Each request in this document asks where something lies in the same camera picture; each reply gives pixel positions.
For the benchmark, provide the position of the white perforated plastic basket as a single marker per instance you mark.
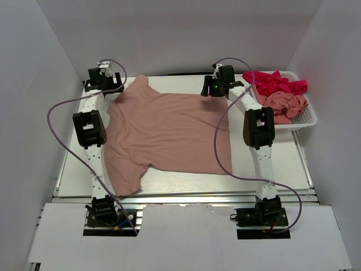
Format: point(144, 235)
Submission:
point(303, 119)

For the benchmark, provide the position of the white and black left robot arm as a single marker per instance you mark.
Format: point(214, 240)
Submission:
point(91, 135)

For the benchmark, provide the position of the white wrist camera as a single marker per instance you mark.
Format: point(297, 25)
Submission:
point(105, 67)
point(216, 67)

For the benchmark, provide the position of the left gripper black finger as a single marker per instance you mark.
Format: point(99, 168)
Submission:
point(118, 90)
point(117, 79)

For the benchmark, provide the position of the coral pink t shirt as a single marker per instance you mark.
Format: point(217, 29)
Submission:
point(285, 106)

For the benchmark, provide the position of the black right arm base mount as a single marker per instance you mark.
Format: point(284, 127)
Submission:
point(250, 227)

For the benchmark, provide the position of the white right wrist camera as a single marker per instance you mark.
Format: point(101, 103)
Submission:
point(216, 67)

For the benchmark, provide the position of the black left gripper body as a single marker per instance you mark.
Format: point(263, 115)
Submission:
point(109, 82)

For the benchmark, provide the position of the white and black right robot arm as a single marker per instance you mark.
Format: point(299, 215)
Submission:
point(258, 135)

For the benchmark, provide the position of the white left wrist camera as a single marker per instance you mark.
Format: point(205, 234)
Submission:
point(105, 67)

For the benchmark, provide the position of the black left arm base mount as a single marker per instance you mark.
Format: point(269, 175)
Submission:
point(107, 226)

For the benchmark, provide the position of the dusty pink t shirt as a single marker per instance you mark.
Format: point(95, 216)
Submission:
point(168, 132)

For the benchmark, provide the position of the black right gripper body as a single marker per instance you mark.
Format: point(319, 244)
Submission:
point(214, 86)

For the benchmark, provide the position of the magenta t shirt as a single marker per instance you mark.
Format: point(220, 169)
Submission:
point(269, 83)

